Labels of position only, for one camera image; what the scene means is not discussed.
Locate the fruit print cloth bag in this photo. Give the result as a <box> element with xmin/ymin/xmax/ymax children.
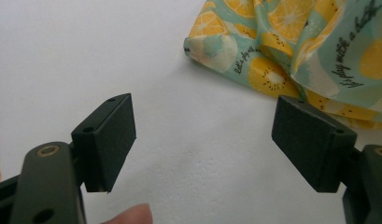
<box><xmin>182</xmin><ymin>0</ymin><xmax>382</xmax><ymax>130</ymax></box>

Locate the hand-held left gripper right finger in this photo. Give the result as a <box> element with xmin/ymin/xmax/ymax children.
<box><xmin>271</xmin><ymin>95</ymin><xmax>358</xmax><ymax>193</ymax></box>

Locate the white table mat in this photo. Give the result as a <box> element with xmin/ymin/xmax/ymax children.
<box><xmin>0</xmin><ymin>0</ymin><xmax>382</xmax><ymax>224</ymax></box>

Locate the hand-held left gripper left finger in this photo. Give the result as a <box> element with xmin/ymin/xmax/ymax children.
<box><xmin>70</xmin><ymin>92</ymin><xmax>137</xmax><ymax>193</ymax></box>

